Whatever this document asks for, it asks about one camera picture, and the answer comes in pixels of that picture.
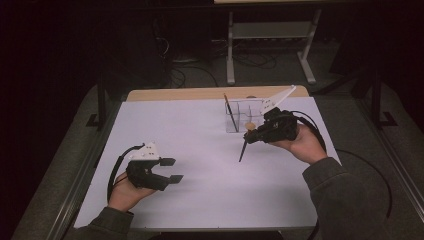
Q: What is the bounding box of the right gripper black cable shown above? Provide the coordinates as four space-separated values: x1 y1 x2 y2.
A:
289 109 393 240

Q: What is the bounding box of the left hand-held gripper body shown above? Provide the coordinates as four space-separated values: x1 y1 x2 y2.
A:
125 142 171 192

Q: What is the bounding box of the thin black makeup brush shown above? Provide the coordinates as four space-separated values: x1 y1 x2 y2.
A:
223 93 240 133

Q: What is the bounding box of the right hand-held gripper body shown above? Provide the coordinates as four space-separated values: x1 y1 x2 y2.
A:
253 85 298 144

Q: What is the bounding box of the white table mat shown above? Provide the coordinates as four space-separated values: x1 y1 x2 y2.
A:
73 96 342 231

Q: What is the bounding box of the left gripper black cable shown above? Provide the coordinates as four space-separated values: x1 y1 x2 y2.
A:
106 143 146 203

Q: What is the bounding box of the black metal stand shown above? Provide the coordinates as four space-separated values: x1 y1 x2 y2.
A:
85 78 108 132
371 71 398 130

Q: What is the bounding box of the clear plastic organizer box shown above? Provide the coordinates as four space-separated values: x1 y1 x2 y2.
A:
224 99 266 134

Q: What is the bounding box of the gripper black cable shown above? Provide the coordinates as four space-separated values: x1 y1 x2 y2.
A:
106 143 146 203
289 109 393 240

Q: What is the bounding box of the aluminium rail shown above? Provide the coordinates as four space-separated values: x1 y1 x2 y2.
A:
44 99 123 240
356 98 424 213

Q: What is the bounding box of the white metal desk frame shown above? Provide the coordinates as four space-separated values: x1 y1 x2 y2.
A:
225 9 323 86

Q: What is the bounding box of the round-head black makeup brush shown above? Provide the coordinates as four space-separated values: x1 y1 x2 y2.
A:
238 121 257 163

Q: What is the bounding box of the person's right hand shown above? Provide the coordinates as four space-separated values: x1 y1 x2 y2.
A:
269 123 328 165

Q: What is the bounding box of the person's left hand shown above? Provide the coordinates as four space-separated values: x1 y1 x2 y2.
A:
108 171 157 213

